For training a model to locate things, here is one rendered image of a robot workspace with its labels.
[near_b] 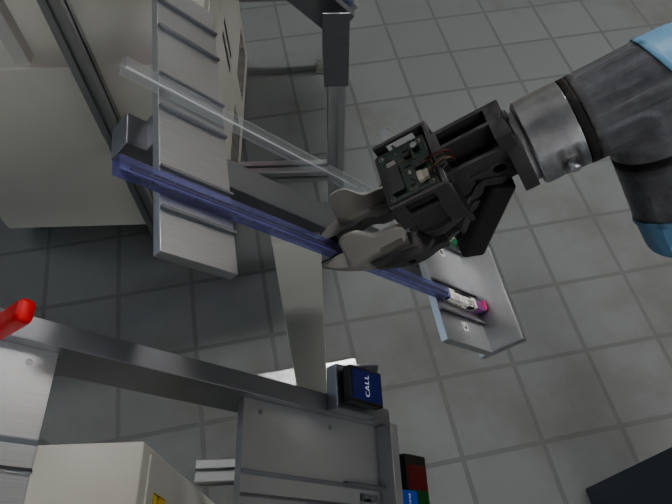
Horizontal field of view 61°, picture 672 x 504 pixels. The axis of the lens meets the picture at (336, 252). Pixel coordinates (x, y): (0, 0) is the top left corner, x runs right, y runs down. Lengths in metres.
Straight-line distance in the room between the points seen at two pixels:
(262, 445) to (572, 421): 1.09
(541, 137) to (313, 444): 0.38
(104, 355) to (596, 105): 0.44
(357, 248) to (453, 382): 1.02
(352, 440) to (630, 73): 0.45
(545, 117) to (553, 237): 1.32
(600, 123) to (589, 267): 1.31
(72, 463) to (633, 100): 0.76
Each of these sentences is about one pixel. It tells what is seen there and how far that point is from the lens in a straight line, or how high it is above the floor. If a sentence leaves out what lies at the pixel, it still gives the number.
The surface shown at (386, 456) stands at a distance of 0.69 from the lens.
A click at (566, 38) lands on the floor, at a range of 2.46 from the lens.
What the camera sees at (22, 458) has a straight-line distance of 0.49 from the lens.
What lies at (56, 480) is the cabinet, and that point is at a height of 0.62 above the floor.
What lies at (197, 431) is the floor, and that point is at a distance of 1.49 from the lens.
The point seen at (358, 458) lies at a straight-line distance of 0.68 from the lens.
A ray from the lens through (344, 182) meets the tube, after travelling 0.65.
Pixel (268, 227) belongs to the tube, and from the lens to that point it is 0.51.
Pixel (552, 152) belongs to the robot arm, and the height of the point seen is 1.06.
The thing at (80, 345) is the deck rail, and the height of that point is 0.98.
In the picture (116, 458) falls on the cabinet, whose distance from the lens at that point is 0.85.
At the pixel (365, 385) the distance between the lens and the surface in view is 0.64.
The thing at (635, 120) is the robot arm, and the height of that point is 1.09.
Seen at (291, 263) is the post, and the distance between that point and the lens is 0.73.
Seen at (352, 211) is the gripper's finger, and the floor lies 0.95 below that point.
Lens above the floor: 1.40
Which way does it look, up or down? 58 degrees down
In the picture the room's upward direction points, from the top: straight up
